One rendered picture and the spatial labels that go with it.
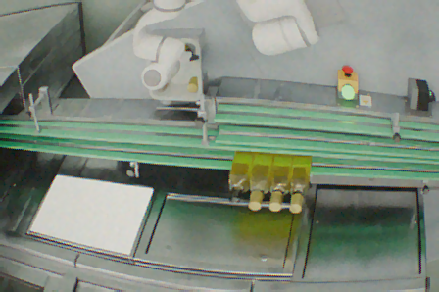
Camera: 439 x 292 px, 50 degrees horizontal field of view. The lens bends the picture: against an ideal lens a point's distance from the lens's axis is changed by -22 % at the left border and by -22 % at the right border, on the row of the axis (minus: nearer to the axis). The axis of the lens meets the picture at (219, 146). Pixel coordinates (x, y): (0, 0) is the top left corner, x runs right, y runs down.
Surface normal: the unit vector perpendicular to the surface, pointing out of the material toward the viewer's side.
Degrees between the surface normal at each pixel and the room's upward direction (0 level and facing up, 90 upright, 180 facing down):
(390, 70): 0
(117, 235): 90
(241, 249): 90
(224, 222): 90
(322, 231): 90
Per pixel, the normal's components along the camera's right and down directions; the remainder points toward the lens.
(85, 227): -0.06, -0.80
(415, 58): -0.18, 0.60
